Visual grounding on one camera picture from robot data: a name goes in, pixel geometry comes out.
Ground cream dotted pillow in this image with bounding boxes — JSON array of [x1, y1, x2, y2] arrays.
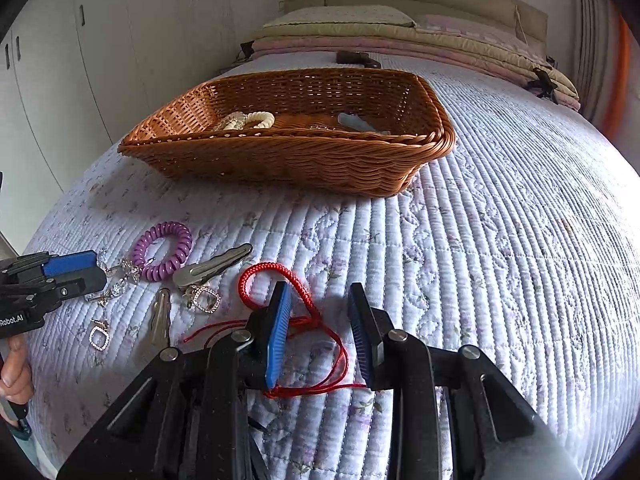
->
[[262, 5, 417, 30]]

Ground red cord bracelet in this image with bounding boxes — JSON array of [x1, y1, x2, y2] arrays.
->
[[182, 261, 368, 400]]

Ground crystal drop earring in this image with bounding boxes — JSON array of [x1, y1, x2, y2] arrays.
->
[[85, 280, 129, 307], [97, 252, 142, 282]]

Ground square rhinestone earring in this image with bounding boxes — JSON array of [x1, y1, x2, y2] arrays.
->
[[187, 285, 222, 313], [89, 319, 112, 351]]

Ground pink checked pillow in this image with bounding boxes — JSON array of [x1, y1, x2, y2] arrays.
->
[[415, 14, 532, 46]]

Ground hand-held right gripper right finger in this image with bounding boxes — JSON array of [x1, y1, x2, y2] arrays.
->
[[347, 282, 583, 480]]

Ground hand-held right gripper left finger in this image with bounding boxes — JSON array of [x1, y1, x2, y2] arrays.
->
[[56, 281, 293, 480]]

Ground brown wicker basket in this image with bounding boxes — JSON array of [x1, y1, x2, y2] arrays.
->
[[118, 67, 457, 198]]

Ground small silver hair clip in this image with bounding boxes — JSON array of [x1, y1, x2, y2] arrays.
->
[[150, 287, 172, 347]]

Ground purple coil bracelet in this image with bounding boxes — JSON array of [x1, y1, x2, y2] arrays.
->
[[132, 221, 193, 282]]

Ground person's left hand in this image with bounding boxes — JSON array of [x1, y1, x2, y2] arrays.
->
[[0, 335, 35, 406]]

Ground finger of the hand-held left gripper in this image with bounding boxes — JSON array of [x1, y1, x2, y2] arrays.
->
[[0, 250, 98, 281], [0, 267, 107, 313]]

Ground cream spiral hair tie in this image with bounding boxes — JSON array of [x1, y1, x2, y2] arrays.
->
[[212, 111, 276, 133]]

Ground light blue hair clip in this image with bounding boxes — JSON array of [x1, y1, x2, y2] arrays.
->
[[337, 112, 391, 136]]

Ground stack of folded quilts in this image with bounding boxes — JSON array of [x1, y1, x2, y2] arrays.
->
[[250, 24, 582, 112]]

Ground dark brown case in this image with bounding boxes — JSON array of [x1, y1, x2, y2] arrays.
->
[[337, 51, 382, 69]]

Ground white wardrobe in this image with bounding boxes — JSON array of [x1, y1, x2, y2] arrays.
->
[[0, 0, 242, 221]]

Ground striped curtain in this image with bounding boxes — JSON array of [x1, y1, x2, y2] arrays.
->
[[572, 0, 640, 142]]

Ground large silver hair clip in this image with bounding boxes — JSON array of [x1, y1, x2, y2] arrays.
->
[[172, 243, 254, 288]]

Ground lilac quilted bedspread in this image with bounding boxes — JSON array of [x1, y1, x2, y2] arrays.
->
[[22, 52, 640, 480]]

